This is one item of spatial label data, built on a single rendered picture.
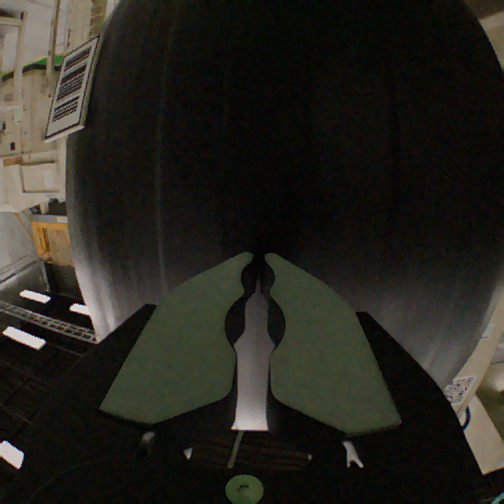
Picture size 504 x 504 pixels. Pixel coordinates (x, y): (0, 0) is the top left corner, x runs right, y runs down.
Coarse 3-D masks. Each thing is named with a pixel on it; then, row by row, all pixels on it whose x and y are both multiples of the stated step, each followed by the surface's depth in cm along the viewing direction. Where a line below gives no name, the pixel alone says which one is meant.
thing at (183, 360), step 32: (256, 256) 12; (192, 288) 10; (224, 288) 10; (160, 320) 8; (192, 320) 8; (224, 320) 8; (160, 352) 7; (192, 352) 7; (224, 352) 7; (128, 384) 6; (160, 384) 6; (192, 384) 6; (224, 384) 6; (128, 416) 6; (160, 416) 6; (192, 416) 6; (224, 416) 6
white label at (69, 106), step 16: (80, 48) 14; (96, 48) 14; (64, 64) 15; (80, 64) 14; (96, 64) 14; (64, 80) 15; (80, 80) 14; (64, 96) 15; (80, 96) 14; (64, 112) 14; (80, 112) 14; (48, 128) 15; (64, 128) 14; (80, 128) 14
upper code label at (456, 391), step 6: (456, 378) 43; (462, 378) 43; (468, 378) 43; (474, 378) 43; (450, 384) 44; (456, 384) 44; (462, 384) 44; (468, 384) 44; (444, 390) 44; (450, 390) 44; (456, 390) 44; (462, 390) 44; (468, 390) 44; (450, 396) 45; (456, 396) 45; (462, 396) 45; (450, 402) 45; (456, 402) 45; (462, 402) 46
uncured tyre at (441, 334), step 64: (128, 0) 14; (192, 0) 13; (256, 0) 12; (320, 0) 12; (384, 0) 12; (448, 0) 13; (128, 64) 13; (192, 64) 12; (256, 64) 12; (320, 64) 12; (384, 64) 12; (448, 64) 12; (128, 128) 13; (192, 128) 13; (256, 128) 13; (320, 128) 12; (384, 128) 12; (448, 128) 12; (128, 192) 13; (192, 192) 13; (256, 192) 13; (320, 192) 13; (384, 192) 13; (448, 192) 13; (128, 256) 14; (192, 256) 14; (320, 256) 14; (384, 256) 13; (448, 256) 13; (256, 320) 15; (384, 320) 15; (448, 320) 15; (256, 384) 17; (448, 384) 19
